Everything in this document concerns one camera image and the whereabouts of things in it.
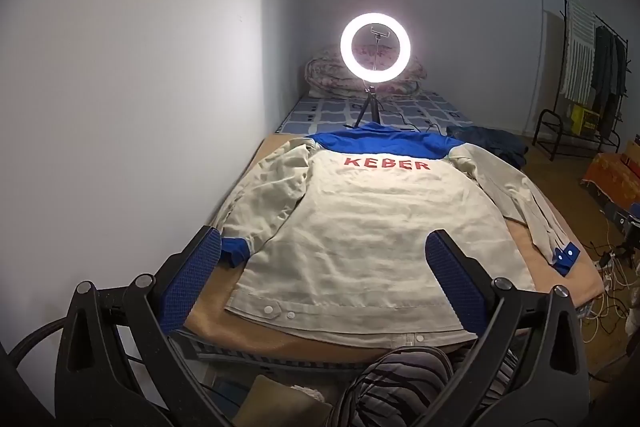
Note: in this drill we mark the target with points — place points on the folded floral quilt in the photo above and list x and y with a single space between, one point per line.
325 77

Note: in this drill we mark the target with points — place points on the white striped towel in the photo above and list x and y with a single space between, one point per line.
577 52

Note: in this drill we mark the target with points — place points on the person's striped pants leg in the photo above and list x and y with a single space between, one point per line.
395 382

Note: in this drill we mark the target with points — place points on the dark hanging clothes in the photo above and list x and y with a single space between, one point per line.
607 77

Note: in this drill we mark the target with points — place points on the olive cushion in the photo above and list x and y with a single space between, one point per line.
280 402

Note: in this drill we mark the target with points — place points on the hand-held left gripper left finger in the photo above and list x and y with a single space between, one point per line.
192 267

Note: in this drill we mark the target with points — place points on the yellow box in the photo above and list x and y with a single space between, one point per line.
582 119

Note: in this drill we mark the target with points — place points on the striped mattress edge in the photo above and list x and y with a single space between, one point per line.
300 359

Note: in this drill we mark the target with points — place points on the blue patterned bed sheet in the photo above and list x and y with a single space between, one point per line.
325 114

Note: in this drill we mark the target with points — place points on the black clothes rack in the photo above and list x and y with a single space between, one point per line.
565 22

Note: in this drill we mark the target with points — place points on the orange patterned cloth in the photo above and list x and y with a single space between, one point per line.
612 177

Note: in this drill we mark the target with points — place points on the black electronic device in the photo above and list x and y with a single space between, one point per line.
625 219

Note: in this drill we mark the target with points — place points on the phone holder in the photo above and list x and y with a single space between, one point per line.
378 34

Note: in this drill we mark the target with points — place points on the black tripod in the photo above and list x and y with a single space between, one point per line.
370 94

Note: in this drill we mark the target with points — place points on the dark blue cloth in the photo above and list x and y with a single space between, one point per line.
492 139

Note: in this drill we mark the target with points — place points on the beige and blue work jacket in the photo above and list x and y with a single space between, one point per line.
360 232

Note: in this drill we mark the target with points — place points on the tan blanket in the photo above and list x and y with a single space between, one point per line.
207 322

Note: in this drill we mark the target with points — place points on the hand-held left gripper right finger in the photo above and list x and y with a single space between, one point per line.
452 277

